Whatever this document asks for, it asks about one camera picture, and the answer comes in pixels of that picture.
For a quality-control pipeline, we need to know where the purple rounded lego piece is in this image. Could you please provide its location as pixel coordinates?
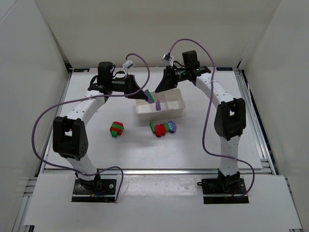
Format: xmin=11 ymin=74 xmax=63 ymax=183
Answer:
xmin=155 ymin=101 xmax=161 ymax=111

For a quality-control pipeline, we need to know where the red green lego stack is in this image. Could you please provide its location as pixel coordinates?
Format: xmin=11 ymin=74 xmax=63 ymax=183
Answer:
xmin=110 ymin=121 xmax=124 ymax=138

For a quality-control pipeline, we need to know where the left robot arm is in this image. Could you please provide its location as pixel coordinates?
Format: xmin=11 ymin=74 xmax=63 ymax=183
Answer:
xmin=53 ymin=60 xmax=148 ymax=182

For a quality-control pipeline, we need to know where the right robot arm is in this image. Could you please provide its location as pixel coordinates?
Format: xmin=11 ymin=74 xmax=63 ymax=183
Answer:
xmin=155 ymin=50 xmax=246 ymax=194

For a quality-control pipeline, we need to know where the white divided plastic tray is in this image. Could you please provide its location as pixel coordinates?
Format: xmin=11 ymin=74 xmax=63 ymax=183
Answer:
xmin=135 ymin=88 xmax=185 ymax=121

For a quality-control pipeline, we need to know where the red green lego cluster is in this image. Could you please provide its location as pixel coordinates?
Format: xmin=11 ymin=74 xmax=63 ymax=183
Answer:
xmin=149 ymin=121 xmax=169 ymax=138

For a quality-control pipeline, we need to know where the purple paw lego piece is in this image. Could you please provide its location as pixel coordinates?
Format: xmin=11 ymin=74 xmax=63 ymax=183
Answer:
xmin=168 ymin=121 xmax=177 ymax=133

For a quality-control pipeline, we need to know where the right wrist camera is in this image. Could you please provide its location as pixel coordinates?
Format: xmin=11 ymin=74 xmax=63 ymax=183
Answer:
xmin=162 ymin=53 xmax=174 ymax=66

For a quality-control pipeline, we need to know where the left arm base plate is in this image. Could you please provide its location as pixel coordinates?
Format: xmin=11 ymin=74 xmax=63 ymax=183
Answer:
xmin=71 ymin=177 xmax=117 ymax=203

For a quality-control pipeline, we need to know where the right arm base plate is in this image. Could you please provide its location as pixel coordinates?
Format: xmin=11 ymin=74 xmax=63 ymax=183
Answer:
xmin=197 ymin=178 xmax=249 ymax=204

